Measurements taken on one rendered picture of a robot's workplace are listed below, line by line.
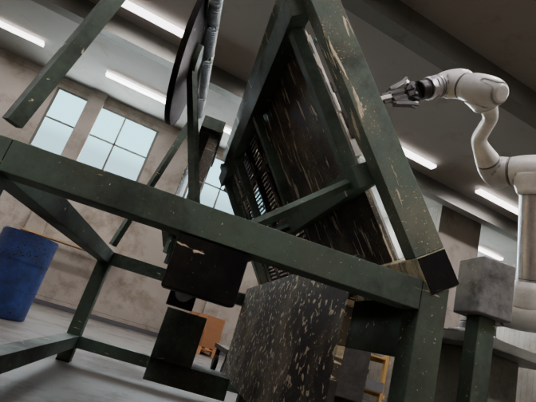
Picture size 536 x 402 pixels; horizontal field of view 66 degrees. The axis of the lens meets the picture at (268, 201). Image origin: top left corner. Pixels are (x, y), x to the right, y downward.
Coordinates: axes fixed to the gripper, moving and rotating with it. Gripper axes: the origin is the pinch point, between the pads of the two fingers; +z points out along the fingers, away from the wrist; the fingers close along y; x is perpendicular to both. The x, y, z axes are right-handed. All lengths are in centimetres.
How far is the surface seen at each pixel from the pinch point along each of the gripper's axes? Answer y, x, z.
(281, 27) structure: -37.0, 1.7, 27.0
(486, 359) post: 92, -11, 10
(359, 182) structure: 29.0, -8.0, 26.4
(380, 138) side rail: 18.4, -14.1, 16.9
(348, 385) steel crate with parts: 206, 405, -92
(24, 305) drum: -7, 349, 225
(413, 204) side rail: 41.6, -14.0, 15.1
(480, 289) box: 72, -14, 4
